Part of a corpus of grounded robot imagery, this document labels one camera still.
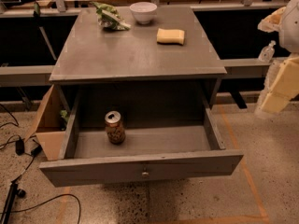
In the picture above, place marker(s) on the cardboard box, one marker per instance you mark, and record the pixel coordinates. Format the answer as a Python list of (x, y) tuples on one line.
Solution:
[(49, 123)]

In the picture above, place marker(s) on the clear sanitizer bottle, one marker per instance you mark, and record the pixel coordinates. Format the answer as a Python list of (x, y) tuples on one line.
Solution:
[(267, 52)]

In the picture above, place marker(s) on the black tripod leg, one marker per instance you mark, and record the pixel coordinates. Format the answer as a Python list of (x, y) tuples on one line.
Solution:
[(14, 191)]

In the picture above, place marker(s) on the black power adapter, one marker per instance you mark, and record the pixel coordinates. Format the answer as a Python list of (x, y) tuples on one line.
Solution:
[(19, 147)]

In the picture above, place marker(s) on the yellow sponge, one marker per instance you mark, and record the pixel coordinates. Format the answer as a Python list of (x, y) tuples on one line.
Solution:
[(170, 36)]

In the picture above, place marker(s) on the orange soda can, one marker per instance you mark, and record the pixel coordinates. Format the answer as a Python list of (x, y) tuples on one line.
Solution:
[(114, 127)]

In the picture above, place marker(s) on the grey wooden cabinet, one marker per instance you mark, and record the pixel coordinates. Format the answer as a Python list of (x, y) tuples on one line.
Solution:
[(151, 84)]

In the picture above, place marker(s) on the brass drawer knob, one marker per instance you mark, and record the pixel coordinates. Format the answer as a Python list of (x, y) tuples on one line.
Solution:
[(145, 173)]

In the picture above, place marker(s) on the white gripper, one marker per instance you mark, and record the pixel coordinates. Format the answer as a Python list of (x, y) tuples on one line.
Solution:
[(291, 28)]

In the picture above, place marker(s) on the grey open top drawer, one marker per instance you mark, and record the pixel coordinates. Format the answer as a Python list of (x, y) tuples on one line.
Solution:
[(87, 157)]

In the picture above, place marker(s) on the white ceramic bowl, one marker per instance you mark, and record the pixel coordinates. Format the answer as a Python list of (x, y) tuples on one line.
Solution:
[(143, 12)]

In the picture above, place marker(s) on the grey metal rail shelf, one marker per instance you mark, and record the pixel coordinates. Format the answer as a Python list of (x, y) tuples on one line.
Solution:
[(38, 75)]

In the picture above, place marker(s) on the green white chip bag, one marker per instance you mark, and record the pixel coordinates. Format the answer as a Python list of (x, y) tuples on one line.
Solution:
[(110, 18)]

